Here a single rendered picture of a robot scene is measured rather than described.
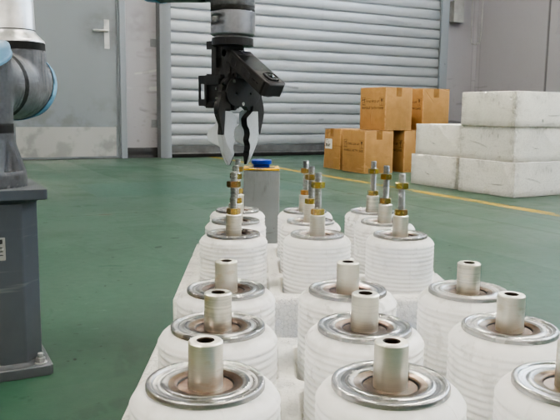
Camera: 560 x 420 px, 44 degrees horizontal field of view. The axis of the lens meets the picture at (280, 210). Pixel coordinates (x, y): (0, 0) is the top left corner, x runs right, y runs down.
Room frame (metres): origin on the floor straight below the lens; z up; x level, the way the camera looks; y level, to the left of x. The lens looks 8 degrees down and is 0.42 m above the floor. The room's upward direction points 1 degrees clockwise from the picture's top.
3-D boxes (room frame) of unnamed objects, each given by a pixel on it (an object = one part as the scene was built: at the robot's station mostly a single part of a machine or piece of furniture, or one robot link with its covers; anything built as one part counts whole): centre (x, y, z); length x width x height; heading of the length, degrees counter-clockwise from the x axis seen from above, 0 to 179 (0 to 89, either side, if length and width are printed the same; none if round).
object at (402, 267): (0.98, -0.17, 0.16); 0.10 x 0.10 x 0.18
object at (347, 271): (0.66, -0.07, 0.26); 0.02 x 0.02 x 0.03
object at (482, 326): (0.55, -0.19, 0.25); 0.08 x 0.08 x 0.01
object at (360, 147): (5.03, -0.62, 0.15); 0.30 x 0.24 x 0.30; 27
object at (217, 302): (0.54, 0.05, 0.26); 0.02 x 0.02 x 0.03
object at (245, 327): (0.54, 0.05, 0.25); 0.08 x 0.08 x 0.01
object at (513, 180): (3.80, -1.25, 0.09); 0.39 x 0.39 x 0.18; 31
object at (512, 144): (3.82, -1.26, 0.27); 0.39 x 0.39 x 0.18; 29
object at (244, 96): (1.22, 0.09, 0.49); 0.09 x 0.08 x 0.12; 42
